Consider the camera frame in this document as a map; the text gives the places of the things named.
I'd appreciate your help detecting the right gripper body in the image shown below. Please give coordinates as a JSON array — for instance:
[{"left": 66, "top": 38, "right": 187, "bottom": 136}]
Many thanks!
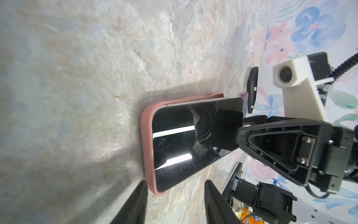
[{"left": 296, "top": 120, "right": 355, "bottom": 194}]

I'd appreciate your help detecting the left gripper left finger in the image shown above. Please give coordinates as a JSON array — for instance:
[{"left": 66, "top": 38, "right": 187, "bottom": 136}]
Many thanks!
[{"left": 110, "top": 180, "right": 148, "bottom": 224}]

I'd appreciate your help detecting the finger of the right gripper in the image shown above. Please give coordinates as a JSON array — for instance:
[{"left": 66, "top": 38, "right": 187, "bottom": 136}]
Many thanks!
[
  {"left": 235, "top": 117, "right": 314, "bottom": 184},
  {"left": 242, "top": 115, "right": 282, "bottom": 127}
]

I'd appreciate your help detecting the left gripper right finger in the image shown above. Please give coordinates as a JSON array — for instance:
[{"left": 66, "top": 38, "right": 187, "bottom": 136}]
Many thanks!
[{"left": 204, "top": 180, "right": 241, "bottom": 224}]

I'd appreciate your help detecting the black phone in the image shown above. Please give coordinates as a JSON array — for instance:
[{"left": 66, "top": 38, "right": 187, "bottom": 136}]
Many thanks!
[
  {"left": 150, "top": 97, "right": 244, "bottom": 195},
  {"left": 242, "top": 92, "right": 249, "bottom": 118}
]

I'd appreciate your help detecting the pink phone case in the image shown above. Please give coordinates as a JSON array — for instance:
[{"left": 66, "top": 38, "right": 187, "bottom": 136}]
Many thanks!
[{"left": 140, "top": 92, "right": 224, "bottom": 197}]

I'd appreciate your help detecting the black phone case right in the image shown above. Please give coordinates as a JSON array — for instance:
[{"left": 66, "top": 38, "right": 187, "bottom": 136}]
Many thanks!
[{"left": 247, "top": 66, "right": 259, "bottom": 114}]

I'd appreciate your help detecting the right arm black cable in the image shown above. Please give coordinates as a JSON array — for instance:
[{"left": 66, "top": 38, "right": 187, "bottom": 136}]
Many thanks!
[{"left": 328, "top": 51, "right": 358, "bottom": 80}]

